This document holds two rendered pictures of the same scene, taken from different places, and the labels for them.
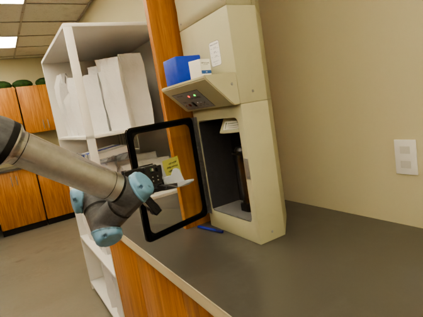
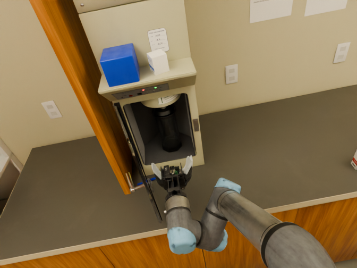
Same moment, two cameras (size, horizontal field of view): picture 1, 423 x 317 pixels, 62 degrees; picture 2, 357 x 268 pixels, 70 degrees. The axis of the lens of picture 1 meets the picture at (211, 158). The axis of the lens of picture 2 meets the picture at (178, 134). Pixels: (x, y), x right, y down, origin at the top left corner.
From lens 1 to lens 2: 1.11 m
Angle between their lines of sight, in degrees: 61
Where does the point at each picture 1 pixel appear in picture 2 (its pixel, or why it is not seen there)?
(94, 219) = (213, 239)
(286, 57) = not seen: hidden behind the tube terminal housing
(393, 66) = (226, 22)
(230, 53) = (184, 40)
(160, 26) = (51, 9)
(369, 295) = (289, 152)
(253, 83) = not seen: hidden behind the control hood
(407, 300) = (299, 144)
